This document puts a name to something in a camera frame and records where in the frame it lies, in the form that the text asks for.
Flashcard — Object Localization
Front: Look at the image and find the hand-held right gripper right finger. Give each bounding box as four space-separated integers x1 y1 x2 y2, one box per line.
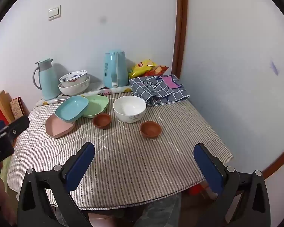
193 143 271 227

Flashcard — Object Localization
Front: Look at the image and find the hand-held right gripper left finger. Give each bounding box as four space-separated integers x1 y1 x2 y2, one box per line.
17 142 95 227

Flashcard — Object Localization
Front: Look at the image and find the pink plastic plate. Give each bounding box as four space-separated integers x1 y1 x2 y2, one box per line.
45 113 76 139

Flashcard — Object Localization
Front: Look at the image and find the small brown bowl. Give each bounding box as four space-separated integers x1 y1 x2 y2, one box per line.
140 121 162 138
92 113 112 130

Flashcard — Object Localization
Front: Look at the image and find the blue plastic plate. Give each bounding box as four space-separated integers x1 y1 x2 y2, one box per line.
55 96 89 123

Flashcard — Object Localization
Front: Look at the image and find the green plastic plate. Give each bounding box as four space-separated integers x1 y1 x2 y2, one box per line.
82 95 109 119

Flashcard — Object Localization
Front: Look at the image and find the patterned gift box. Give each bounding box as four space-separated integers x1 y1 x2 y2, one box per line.
10 97 25 119

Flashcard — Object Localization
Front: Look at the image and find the red plastic item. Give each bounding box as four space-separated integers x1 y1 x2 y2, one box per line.
188 182 211 197

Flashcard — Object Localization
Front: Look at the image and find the light blue thermos jug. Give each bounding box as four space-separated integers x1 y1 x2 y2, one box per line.
33 59 61 100

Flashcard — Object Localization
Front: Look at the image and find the striped grey tablecloth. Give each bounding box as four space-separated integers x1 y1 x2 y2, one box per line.
7 92 234 211

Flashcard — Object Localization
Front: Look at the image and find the large white swirl-print bowl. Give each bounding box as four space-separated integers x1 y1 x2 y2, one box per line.
58 76 90 96

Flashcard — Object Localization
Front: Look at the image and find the brown wooden baseboard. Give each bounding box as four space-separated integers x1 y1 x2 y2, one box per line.
261 139 284 178

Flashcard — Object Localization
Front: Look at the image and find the white bowl with red pattern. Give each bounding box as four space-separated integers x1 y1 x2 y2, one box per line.
59 70 88 88

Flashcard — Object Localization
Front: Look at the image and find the white ceramic bowl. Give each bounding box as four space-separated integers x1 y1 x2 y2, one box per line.
113 96 147 123

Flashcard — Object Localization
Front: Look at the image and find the fruit-print rolled mat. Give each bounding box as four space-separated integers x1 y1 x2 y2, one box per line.
35 86 133 107

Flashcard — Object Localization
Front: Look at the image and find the grey checkered cloth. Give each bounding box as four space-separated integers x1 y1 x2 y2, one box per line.
129 74 190 107

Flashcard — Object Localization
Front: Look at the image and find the light blue electric kettle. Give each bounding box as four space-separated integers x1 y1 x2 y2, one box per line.
103 50 129 89

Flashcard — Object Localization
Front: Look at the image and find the red snack bag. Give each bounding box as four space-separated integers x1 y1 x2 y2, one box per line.
147 65 169 77

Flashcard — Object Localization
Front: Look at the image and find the yellow chip bag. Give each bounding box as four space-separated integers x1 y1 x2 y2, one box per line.
128 59 158 79

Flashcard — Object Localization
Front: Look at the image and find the white wall light switch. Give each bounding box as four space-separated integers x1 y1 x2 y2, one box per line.
48 5 61 21

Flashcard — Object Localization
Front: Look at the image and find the brown wooden door frame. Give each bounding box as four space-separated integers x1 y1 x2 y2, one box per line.
172 0 188 81

